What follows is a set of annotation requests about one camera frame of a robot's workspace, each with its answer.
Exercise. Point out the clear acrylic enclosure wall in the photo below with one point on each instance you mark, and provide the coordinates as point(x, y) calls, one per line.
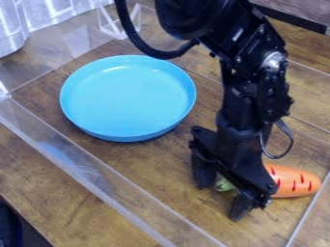
point(142, 179)

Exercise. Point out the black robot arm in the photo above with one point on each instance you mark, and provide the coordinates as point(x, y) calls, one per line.
point(239, 36)

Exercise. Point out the orange toy carrot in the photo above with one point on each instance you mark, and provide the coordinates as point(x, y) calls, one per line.
point(294, 182)

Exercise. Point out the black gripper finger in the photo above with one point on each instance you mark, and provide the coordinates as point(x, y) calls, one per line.
point(203, 169)
point(242, 205)

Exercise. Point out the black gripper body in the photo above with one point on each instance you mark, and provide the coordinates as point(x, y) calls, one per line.
point(235, 149)

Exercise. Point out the blue round tray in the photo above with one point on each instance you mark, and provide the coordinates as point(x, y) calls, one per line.
point(127, 98)

